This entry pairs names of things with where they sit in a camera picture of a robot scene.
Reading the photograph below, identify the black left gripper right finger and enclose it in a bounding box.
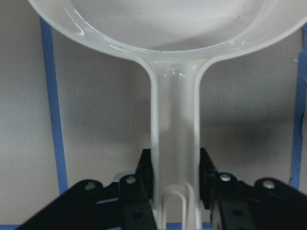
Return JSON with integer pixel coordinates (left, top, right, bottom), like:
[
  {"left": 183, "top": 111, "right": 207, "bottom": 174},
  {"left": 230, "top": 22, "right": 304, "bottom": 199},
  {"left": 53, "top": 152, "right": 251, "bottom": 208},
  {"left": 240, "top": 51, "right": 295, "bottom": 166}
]
[{"left": 199, "top": 148, "right": 217, "bottom": 208}]

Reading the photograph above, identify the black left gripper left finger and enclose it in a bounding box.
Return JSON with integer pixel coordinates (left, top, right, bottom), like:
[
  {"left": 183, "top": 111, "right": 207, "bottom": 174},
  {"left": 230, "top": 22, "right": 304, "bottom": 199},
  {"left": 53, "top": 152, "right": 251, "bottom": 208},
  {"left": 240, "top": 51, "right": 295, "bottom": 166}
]
[{"left": 135, "top": 149, "right": 154, "bottom": 200}]

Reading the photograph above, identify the white plastic dustpan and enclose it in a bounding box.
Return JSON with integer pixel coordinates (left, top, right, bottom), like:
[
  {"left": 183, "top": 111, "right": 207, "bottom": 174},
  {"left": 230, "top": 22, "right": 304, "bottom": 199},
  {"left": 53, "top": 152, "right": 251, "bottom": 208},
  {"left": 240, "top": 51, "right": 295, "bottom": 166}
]
[{"left": 30, "top": 0, "right": 307, "bottom": 230}]

